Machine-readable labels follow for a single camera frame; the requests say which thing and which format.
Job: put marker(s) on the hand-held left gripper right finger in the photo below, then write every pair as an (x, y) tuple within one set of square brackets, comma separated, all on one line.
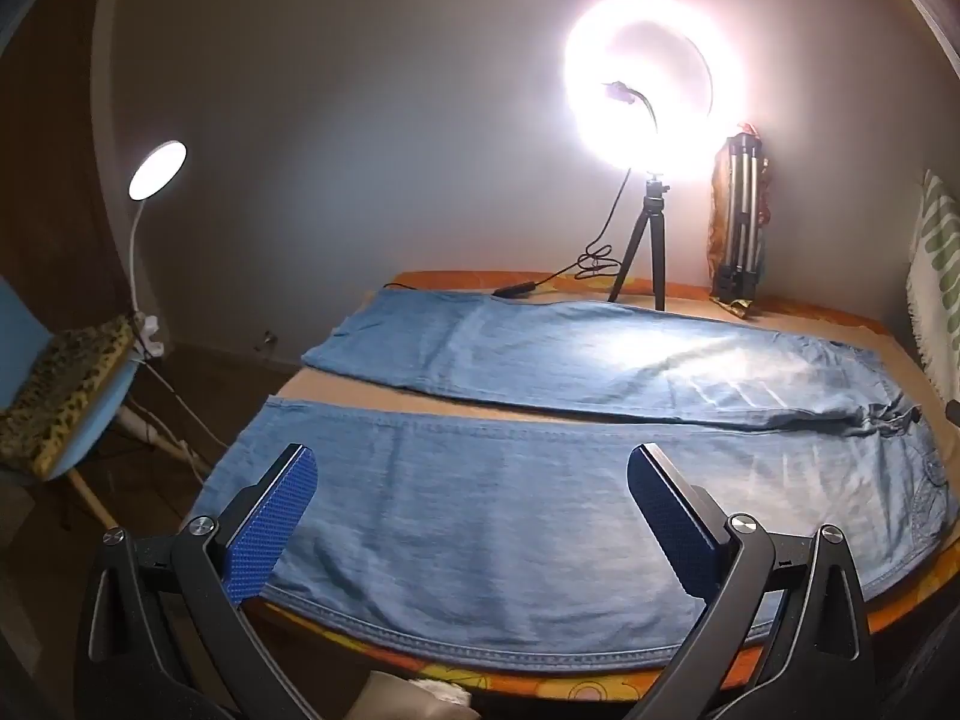
[(667, 517)]

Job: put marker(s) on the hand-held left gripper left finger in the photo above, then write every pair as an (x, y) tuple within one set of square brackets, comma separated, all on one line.
[(270, 525)]

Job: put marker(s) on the blue denim pants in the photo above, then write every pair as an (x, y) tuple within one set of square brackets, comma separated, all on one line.
[(487, 487)]

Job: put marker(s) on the white cloth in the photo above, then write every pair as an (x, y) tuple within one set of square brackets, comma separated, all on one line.
[(420, 697)]

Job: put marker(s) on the leopard print cushion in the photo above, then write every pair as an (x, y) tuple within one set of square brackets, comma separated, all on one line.
[(60, 390)]

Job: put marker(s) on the small black tripod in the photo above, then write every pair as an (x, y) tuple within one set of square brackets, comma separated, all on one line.
[(654, 225)]

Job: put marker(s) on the folded silver tripod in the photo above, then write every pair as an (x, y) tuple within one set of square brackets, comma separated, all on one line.
[(739, 225)]

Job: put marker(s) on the blue chair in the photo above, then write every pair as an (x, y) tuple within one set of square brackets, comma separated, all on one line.
[(22, 322)]

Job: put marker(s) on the orange patterned cloth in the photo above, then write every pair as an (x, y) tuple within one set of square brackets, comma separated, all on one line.
[(718, 187)]

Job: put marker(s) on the green white striped blanket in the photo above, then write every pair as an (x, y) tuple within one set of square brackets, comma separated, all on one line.
[(937, 262)]

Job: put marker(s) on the white gooseneck desk lamp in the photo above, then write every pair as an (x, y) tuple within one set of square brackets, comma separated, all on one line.
[(157, 169)]

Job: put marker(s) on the brown wooden door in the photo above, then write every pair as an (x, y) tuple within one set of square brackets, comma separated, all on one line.
[(52, 165)]

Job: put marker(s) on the gooseneck phone holder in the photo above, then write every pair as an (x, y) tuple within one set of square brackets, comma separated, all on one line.
[(637, 96)]

